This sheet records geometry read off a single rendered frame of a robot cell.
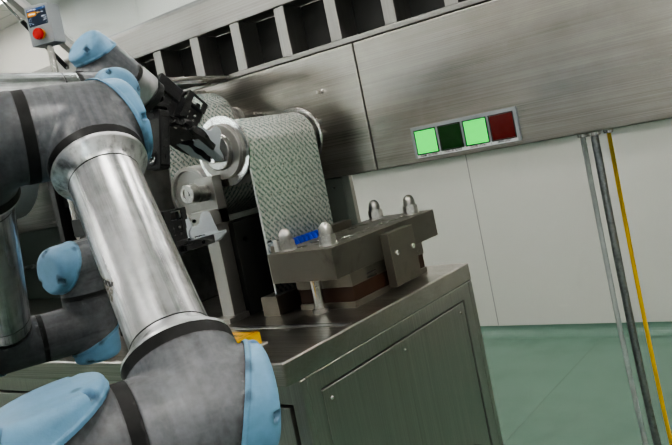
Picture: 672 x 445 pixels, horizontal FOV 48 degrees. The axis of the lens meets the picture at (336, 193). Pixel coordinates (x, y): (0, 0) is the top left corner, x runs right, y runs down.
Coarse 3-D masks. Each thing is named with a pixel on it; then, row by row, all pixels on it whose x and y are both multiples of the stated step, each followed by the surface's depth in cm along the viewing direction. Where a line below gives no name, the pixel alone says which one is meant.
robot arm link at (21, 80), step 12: (72, 72) 118; (84, 72) 118; (96, 72) 119; (108, 72) 116; (120, 72) 117; (0, 84) 108; (12, 84) 109; (24, 84) 110; (36, 84) 111; (48, 84) 112; (132, 84) 118
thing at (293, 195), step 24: (264, 168) 157; (288, 168) 164; (312, 168) 170; (264, 192) 157; (288, 192) 163; (312, 192) 169; (264, 216) 156; (288, 216) 162; (312, 216) 168; (264, 240) 155
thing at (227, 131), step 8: (208, 128) 157; (224, 128) 154; (232, 136) 154; (232, 144) 154; (240, 144) 153; (240, 152) 153; (232, 160) 155; (240, 160) 154; (208, 168) 159; (232, 168) 155; (224, 176) 157; (232, 176) 156
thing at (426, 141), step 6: (414, 132) 166; (420, 132) 166; (426, 132) 165; (432, 132) 164; (420, 138) 166; (426, 138) 165; (432, 138) 164; (420, 144) 166; (426, 144) 165; (432, 144) 164; (420, 150) 166; (426, 150) 165; (432, 150) 165
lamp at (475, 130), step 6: (474, 120) 158; (480, 120) 157; (468, 126) 159; (474, 126) 158; (480, 126) 157; (468, 132) 159; (474, 132) 158; (480, 132) 157; (486, 132) 157; (468, 138) 159; (474, 138) 158; (480, 138) 158; (486, 138) 157; (468, 144) 159
